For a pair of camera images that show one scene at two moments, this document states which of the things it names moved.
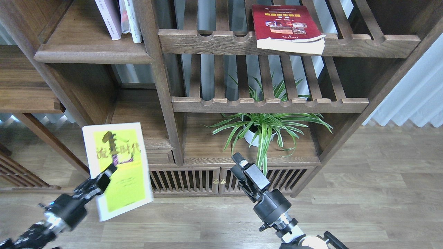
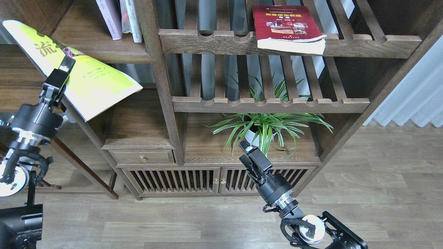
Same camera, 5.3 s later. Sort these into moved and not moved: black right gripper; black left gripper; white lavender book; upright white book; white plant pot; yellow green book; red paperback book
Moved: black left gripper; black right gripper; yellow green book
Not moved: upright white book; white plant pot; red paperback book; white lavender book
